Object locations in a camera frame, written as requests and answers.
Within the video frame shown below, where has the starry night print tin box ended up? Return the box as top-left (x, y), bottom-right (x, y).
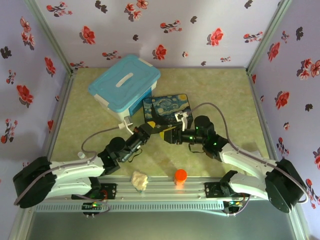
top-left (141, 93), bottom-right (195, 131)

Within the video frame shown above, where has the orange plastic bottle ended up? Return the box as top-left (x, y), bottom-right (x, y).
top-left (174, 168), bottom-right (188, 187)

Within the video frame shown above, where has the blue lidded plastic storage box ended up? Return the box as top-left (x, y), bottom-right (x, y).
top-left (87, 54), bottom-right (161, 123)

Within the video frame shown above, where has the left gripper black wire loop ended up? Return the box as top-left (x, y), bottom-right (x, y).
top-left (123, 147), bottom-right (144, 164)

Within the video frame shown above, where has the gripper black wire loop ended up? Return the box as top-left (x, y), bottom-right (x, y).
top-left (123, 147), bottom-right (144, 164)
top-left (187, 143), bottom-right (208, 155)

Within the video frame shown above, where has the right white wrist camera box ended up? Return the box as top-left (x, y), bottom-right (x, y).
top-left (174, 111), bottom-right (190, 131)

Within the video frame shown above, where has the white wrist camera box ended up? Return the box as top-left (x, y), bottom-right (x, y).
top-left (117, 116), bottom-right (135, 135)
top-left (174, 111), bottom-right (190, 131)

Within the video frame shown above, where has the right gripper black wire loop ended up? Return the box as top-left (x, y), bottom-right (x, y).
top-left (187, 143), bottom-right (208, 155)

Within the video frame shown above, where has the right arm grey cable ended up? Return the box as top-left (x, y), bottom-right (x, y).
top-left (188, 102), bottom-right (309, 217)

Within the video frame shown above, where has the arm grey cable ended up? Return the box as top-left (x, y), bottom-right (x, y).
top-left (13, 124), bottom-right (126, 216)
top-left (188, 102), bottom-right (309, 217)

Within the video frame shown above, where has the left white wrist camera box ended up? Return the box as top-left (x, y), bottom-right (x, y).
top-left (117, 116), bottom-right (135, 135)

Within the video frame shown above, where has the left arm grey cable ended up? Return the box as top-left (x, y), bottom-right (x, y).
top-left (13, 124), bottom-right (126, 216)

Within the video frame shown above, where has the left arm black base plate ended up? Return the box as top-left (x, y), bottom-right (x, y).
top-left (71, 183), bottom-right (118, 200)

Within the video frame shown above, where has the long aluminium frame rail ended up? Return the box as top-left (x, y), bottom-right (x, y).
top-left (24, 174), bottom-right (300, 201)

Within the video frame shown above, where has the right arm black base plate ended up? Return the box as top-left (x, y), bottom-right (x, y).
top-left (204, 181), bottom-right (251, 199)

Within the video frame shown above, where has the aluminium side frame rail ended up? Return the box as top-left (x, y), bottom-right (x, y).
top-left (29, 68), bottom-right (77, 182)
top-left (246, 67), bottom-right (292, 180)

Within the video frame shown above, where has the grey slotted cable duct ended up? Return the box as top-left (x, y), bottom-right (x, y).
top-left (33, 201), bottom-right (226, 214)

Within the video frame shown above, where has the aluminium corner post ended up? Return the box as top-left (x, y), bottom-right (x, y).
top-left (23, 0), bottom-right (76, 76)
top-left (246, 0), bottom-right (295, 76)

